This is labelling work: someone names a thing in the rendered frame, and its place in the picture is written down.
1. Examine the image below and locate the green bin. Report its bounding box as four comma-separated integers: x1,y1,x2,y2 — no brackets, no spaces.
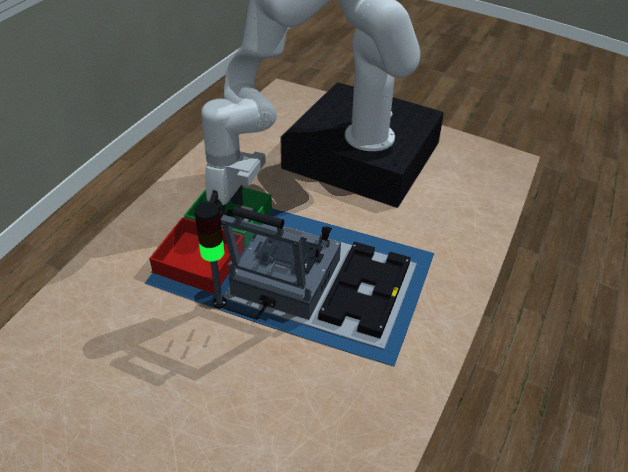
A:
184,187,272,225

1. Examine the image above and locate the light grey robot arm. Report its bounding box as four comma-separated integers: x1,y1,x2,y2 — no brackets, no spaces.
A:
201,0,420,186

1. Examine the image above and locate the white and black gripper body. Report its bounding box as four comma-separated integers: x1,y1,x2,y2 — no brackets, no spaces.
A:
205,160,241,205

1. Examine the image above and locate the green circuit board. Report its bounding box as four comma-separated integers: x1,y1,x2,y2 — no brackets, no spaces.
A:
217,202,256,222

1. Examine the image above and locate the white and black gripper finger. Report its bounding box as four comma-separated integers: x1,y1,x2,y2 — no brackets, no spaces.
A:
210,190,226,220
230,185,243,205

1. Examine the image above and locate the red open-top bin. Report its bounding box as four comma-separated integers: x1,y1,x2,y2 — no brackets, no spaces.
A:
149,217,231,294

